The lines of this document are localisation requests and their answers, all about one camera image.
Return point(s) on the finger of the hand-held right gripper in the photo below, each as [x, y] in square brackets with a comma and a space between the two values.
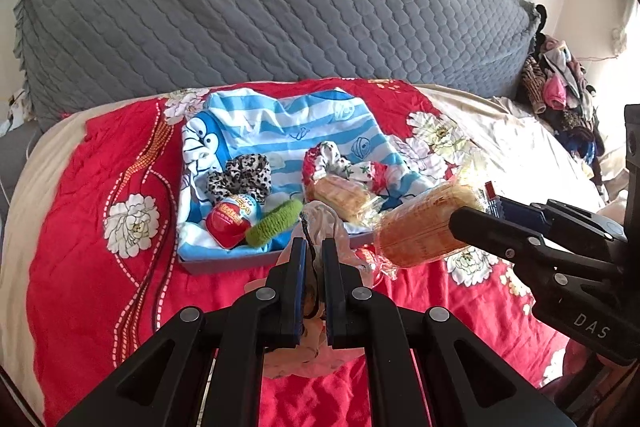
[515, 252]
[525, 214]

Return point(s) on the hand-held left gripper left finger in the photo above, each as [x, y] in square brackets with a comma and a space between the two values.
[298, 287]

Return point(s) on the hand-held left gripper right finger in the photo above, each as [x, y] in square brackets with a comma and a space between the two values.
[330, 292]

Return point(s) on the pink sheer scrunchie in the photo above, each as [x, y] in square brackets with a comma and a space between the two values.
[315, 227]

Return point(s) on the grey tray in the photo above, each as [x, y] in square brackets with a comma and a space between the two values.
[230, 263]

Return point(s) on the bread packet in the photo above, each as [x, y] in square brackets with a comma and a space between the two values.
[340, 197]
[420, 232]

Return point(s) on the red toy egg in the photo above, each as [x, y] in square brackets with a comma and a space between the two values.
[227, 219]

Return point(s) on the leopard print scrunchie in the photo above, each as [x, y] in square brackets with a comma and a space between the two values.
[240, 179]

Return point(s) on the pile of clothes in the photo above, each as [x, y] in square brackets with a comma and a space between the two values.
[560, 97]

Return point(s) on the red and white scrunchie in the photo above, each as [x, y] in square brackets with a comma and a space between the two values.
[330, 162]

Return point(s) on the blue striped cartoon cloth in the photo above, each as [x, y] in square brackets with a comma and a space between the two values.
[280, 127]

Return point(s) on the grey quilted sofa cover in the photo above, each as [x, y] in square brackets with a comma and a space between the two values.
[250, 7]

